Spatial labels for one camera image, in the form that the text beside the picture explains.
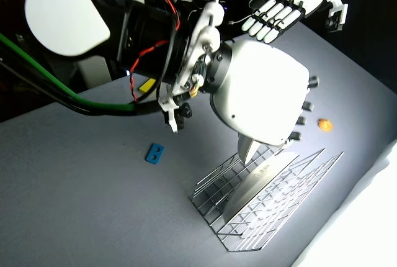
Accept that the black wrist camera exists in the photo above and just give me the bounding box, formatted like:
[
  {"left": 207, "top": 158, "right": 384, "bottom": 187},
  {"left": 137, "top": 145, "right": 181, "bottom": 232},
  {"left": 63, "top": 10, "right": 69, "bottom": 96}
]
[
  {"left": 324, "top": 12, "right": 341, "bottom": 34},
  {"left": 175, "top": 102, "right": 194, "bottom": 131}
]

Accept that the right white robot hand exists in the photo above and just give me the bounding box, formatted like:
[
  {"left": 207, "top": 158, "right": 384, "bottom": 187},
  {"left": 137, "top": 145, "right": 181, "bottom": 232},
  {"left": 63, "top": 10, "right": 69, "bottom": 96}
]
[{"left": 206, "top": 38, "right": 321, "bottom": 166}]

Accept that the red black twisted wire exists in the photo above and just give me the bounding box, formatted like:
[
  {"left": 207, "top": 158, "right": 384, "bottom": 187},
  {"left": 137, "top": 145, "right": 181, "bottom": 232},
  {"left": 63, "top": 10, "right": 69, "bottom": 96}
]
[{"left": 113, "top": 0, "right": 182, "bottom": 104}]

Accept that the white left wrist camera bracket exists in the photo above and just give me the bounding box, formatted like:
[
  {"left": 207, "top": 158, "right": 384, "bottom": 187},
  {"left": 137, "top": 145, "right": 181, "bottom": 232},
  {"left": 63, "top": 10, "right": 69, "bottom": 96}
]
[{"left": 324, "top": 0, "right": 349, "bottom": 34}]

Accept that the thin white cable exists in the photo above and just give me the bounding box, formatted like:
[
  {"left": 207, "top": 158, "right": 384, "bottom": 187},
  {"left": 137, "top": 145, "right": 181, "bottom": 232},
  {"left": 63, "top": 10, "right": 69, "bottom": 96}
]
[{"left": 228, "top": 17, "right": 254, "bottom": 27}]

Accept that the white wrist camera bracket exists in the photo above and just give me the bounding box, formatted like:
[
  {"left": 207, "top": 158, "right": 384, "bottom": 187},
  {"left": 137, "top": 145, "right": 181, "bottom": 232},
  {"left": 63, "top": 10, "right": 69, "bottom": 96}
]
[
  {"left": 157, "top": 0, "right": 226, "bottom": 134},
  {"left": 324, "top": 0, "right": 349, "bottom": 34}
]

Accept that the silver wire dish rack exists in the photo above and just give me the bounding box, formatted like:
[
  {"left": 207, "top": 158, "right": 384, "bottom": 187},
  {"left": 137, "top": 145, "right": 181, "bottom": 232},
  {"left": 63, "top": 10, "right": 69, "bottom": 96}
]
[{"left": 189, "top": 147, "right": 346, "bottom": 253}]

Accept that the small orange toy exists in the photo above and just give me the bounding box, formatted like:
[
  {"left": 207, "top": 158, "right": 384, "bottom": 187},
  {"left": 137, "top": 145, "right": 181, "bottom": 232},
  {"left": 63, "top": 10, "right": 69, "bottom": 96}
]
[{"left": 318, "top": 118, "right": 334, "bottom": 133}]

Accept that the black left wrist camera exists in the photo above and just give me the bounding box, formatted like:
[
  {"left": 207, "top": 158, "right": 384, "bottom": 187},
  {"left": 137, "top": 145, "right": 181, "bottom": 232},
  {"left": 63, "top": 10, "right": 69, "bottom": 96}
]
[{"left": 324, "top": 12, "right": 341, "bottom": 34}]

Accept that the green cable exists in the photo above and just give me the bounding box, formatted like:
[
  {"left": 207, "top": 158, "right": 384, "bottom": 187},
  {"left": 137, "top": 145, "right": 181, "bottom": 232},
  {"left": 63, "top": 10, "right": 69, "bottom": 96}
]
[{"left": 0, "top": 32, "right": 139, "bottom": 113}]

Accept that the blue block with two holes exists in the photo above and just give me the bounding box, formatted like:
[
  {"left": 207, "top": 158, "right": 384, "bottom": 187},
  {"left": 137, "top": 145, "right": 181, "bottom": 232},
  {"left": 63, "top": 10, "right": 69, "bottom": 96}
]
[{"left": 145, "top": 143, "right": 166, "bottom": 165}]

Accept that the yellow rectangular block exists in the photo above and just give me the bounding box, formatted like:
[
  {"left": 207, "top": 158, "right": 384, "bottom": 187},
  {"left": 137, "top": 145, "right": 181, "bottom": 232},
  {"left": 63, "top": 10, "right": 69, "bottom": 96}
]
[{"left": 138, "top": 78, "right": 157, "bottom": 95}]

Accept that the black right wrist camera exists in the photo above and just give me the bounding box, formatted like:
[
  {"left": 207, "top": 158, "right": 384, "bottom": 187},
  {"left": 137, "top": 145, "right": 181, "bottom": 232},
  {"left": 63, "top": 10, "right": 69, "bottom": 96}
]
[{"left": 175, "top": 102, "right": 194, "bottom": 131}]

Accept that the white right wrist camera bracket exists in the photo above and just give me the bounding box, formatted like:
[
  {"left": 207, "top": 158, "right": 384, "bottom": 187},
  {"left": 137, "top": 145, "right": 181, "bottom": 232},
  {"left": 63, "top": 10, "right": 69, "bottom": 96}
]
[{"left": 157, "top": 0, "right": 226, "bottom": 134}]

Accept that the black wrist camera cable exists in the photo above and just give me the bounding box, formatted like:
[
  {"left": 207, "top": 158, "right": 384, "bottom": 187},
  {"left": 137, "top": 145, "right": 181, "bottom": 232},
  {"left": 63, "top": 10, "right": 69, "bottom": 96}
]
[{"left": 0, "top": 46, "right": 174, "bottom": 118}]

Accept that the white plate with barcode sticker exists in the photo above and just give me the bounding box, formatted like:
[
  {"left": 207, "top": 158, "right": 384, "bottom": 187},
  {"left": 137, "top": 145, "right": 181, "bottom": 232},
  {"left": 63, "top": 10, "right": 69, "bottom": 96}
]
[{"left": 222, "top": 151, "right": 301, "bottom": 225}]

